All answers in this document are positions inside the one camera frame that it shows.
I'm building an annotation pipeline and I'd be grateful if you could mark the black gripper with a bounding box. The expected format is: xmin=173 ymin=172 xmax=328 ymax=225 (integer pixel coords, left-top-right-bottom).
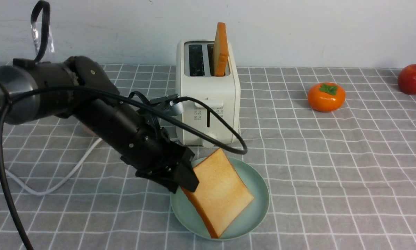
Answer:
xmin=120 ymin=122 xmax=199 ymax=194

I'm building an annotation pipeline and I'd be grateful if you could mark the toast slice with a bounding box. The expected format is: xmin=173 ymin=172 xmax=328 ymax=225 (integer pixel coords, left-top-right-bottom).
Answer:
xmin=182 ymin=148 xmax=254 ymax=239
xmin=212 ymin=22 xmax=229 ymax=77

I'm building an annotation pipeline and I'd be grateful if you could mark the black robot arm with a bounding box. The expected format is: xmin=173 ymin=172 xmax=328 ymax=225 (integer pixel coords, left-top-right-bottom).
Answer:
xmin=0 ymin=56 xmax=199 ymax=193

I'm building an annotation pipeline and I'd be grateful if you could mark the white two-slot toaster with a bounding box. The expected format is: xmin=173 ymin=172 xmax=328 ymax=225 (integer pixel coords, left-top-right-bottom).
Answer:
xmin=175 ymin=40 xmax=241 ymax=144

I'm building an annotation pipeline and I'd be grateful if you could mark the light green round plate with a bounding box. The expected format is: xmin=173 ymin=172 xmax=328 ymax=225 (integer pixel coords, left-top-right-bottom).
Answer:
xmin=170 ymin=157 xmax=270 ymax=241

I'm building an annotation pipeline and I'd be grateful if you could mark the grey checkered tablecloth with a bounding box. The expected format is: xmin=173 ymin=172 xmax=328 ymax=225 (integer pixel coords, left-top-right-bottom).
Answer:
xmin=8 ymin=67 xmax=416 ymax=250

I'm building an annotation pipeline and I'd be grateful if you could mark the orange persimmon fruit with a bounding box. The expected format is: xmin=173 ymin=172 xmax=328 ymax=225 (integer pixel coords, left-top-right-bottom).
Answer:
xmin=307 ymin=82 xmax=346 ymax=113

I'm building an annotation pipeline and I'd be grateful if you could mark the red apple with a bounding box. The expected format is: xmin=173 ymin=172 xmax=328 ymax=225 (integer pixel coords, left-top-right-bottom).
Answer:
xmin=397 ymin=64 xmax=416 ymax=95

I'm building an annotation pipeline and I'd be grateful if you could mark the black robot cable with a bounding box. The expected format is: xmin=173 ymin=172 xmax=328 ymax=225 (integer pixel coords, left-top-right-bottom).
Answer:
xmin=0 ymin=0 xmax=248 ymax=250

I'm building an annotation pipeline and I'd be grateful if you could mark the white toaster power cord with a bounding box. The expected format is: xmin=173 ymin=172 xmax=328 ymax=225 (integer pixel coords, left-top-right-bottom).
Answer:
xmin=0 ymin=137 xmax=103 ymax=196

